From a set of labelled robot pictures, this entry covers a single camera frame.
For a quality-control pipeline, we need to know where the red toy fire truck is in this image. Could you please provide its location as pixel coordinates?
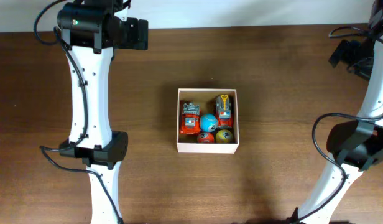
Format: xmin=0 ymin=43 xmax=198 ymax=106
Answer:
xmin=179 ymin=102 xmax=201 ymax=135

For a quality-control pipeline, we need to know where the white cardboard box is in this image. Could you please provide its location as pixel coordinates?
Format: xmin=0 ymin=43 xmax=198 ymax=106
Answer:
xmin=177 ymin=88 xmax=239 ymax=154

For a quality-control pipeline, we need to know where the red toy truck yellow ladder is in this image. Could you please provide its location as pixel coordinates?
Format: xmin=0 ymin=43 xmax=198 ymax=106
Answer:
xmin=215 ymin=95 xmax=233 ymax=129

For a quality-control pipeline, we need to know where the blue face ball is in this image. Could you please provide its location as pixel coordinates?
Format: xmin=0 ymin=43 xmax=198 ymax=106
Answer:
xmin=200 ymin=114 xmax=218 ymax=133

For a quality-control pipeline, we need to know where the orange face ball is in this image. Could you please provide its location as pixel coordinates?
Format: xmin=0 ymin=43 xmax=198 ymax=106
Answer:
xmin=197 ymin=133 xmax=215 ymax=144

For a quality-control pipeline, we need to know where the yellow face ball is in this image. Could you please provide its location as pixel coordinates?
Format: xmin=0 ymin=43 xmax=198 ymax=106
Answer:
xmin=215 ymin=129 xmax=234 ymax=144

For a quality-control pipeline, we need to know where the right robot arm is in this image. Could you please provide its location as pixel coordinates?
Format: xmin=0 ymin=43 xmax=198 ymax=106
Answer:
xmin=286 ymin=0 xmax=383 ymax=223

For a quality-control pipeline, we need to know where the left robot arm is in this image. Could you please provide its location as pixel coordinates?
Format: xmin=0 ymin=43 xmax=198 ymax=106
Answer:
xmin=57 ymin=0 xmax=148 ymax=223

